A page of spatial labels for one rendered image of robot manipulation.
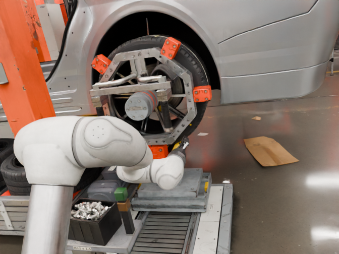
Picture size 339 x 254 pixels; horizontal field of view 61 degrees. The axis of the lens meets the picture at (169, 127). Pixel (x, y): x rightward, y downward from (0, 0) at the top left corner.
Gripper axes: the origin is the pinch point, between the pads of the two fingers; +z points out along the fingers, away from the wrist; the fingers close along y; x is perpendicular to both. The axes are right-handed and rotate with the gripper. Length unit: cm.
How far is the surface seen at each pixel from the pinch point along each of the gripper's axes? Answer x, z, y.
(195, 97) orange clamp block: 9.4, 9.1, 19.5
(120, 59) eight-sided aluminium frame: 53, 9, 10
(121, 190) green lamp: 13, -49, -10
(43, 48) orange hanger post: 218, 251, -146
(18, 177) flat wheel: 65, -8, -87
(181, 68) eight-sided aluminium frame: 24.6, 9.2, 26.7
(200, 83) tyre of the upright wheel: 12.1, 17.5, 24.5
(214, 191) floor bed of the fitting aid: -44, 36, -35
